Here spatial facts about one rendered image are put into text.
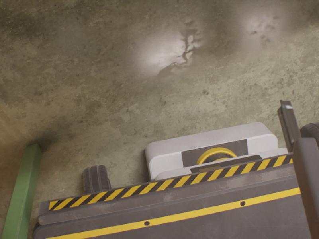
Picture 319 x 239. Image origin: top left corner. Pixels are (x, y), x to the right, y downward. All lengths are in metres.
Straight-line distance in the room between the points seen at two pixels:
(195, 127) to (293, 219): 0.34
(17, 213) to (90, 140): 0.34
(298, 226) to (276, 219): 0.05
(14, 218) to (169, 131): 0.44
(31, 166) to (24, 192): 0.11
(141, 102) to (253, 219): 0.37
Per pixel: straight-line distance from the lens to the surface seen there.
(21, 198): 0.89
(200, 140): 1.05
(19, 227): 0.80
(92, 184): 1.01
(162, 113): 1.11
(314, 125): 1.13
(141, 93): 1.09
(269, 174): 0.85
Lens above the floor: 1.05
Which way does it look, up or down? 70 degrees down
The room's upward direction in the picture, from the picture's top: 157 degrees clockwise
